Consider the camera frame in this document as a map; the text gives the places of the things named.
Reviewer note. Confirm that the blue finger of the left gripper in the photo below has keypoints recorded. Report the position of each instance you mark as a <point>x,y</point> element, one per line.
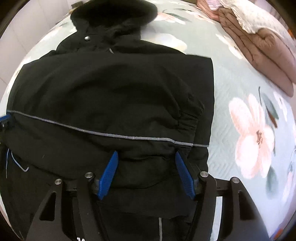
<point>4,120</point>

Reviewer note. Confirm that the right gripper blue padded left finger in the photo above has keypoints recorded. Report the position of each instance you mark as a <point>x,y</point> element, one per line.
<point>103,183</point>

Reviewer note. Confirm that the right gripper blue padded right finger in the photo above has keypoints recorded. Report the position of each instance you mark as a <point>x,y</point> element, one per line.
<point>189,175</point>

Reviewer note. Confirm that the black hooded jacket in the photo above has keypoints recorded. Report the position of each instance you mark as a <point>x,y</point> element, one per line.
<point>104,90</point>

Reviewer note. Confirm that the white wardrobe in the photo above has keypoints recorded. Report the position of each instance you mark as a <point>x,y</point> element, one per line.
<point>28,26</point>

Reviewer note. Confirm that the folded brown quilt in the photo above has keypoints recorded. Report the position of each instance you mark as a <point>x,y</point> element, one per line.
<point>281,76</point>

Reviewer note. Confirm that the white floral pillow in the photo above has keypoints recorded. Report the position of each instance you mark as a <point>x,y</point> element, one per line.
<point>258,34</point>

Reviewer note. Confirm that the pink folded blanket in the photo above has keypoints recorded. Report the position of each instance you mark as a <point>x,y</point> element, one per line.
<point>213,5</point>

